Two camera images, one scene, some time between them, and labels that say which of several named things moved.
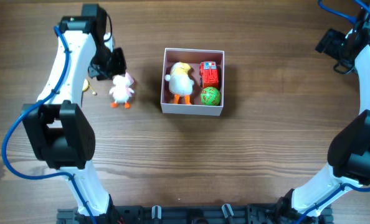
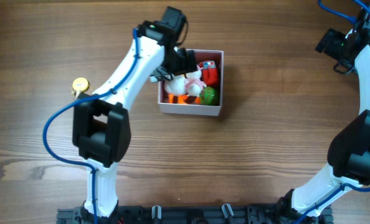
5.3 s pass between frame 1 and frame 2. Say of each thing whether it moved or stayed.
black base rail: stayed
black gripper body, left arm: moved
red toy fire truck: stayed
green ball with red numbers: stayed
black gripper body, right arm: stayed
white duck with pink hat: moved
